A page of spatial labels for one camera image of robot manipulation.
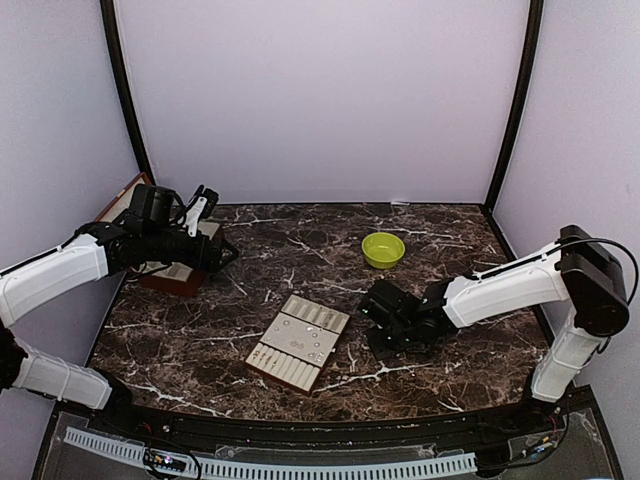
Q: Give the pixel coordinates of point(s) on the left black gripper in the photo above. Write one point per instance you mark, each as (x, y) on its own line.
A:
(211, 263)

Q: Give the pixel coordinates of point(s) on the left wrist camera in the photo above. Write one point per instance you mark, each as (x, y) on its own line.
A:
(201, 205)

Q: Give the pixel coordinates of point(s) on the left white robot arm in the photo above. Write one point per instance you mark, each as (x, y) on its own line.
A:
(35, 282)

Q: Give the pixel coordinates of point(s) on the black front rail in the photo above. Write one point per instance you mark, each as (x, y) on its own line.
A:
(210, 406)

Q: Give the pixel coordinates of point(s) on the brown wooden jewelry box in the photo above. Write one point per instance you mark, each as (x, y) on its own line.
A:
(177, 279)

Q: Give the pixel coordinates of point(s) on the green plastic bowl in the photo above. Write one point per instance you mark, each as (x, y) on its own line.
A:
(382, 250)

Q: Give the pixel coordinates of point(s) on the beige jewelry tray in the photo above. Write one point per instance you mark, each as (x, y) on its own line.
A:
(296, 346)

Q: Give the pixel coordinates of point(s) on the white slotted cable duct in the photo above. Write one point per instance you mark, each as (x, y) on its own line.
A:
(248, 463)

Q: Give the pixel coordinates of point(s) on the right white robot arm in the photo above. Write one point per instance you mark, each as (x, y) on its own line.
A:
(577, 277)

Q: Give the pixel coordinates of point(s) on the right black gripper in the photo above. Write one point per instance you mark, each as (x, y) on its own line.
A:
(380, 350)

